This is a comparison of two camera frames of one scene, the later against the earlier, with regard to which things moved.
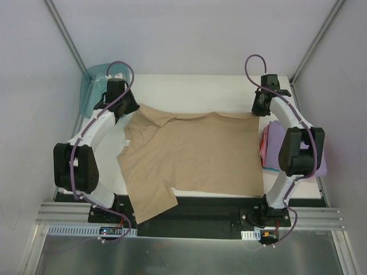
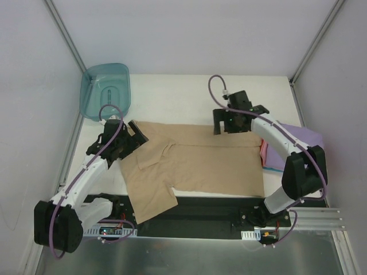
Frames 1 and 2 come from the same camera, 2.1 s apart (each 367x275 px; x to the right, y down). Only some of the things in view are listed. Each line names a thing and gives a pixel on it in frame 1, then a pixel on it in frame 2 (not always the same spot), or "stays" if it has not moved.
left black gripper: x=129 y=106 → x=129 y=137
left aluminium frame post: x=66 y=34 stays
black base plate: x=199 y=216 stays
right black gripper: x=258 y=106 → x=225 y=115
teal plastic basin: x=94 y=83 stays
